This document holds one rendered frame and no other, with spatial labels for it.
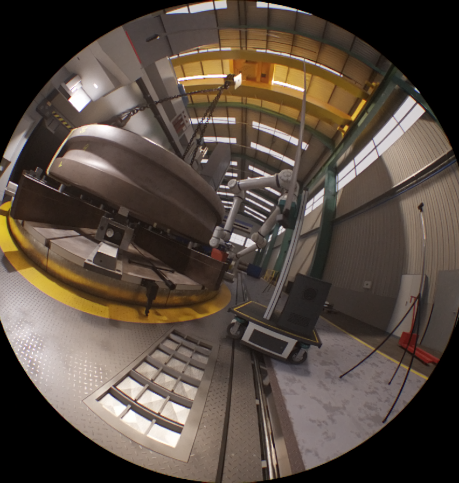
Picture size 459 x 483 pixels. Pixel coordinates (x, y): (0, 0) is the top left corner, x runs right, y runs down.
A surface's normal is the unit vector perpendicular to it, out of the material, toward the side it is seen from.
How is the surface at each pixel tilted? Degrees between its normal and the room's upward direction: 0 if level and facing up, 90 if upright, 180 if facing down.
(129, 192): 90
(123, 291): 90
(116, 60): 90
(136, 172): 90
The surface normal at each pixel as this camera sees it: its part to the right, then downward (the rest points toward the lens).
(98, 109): 0.94, 0.34
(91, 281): 0.62, 0.14
